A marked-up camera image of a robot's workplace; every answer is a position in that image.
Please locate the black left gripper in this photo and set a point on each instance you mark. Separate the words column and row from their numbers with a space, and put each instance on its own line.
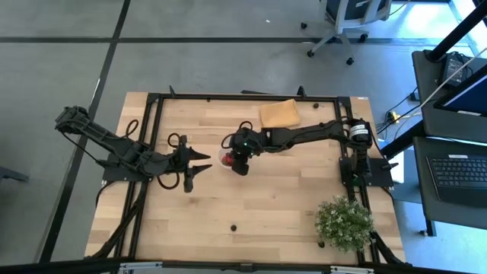
column 179, row 161

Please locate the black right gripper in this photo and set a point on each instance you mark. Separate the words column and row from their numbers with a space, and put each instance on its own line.
column 237, row 142

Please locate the red strawberry with green leaves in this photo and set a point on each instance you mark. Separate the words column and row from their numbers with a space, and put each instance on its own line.
column 227, row 160

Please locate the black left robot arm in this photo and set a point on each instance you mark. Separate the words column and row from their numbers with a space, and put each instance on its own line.
column 114, row 146

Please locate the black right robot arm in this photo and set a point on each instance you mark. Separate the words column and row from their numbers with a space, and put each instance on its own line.
column 304, row 133

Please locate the clear plastic cup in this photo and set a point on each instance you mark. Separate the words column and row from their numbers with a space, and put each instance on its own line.
column 220, row 161

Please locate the folded yellow cloth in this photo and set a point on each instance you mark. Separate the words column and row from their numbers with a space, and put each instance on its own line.
column 279, row 114

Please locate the small green potted plant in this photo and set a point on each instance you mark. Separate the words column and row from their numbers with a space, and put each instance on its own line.
column 344, row 224

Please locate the black rig beam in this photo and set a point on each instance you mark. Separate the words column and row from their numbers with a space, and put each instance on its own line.
column 76, row 266

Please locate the white paper sheet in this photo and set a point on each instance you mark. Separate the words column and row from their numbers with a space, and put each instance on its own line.
column 398, row 173

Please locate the white mesh office chair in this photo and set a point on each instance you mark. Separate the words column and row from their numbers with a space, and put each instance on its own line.
column 354, row 15

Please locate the black keyboard desk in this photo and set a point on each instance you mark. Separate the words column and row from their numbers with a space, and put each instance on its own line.
column 422, row 182

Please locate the black keyboard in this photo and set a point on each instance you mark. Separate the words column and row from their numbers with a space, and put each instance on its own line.
column 456, row 173

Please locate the black power adapter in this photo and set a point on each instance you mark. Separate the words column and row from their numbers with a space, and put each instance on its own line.
column 454, row 68

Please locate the black computer monitor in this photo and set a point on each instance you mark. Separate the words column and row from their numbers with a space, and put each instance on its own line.
column 468, row 95

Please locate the black rig post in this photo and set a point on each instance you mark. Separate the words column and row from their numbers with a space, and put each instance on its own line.
column 456, row 32

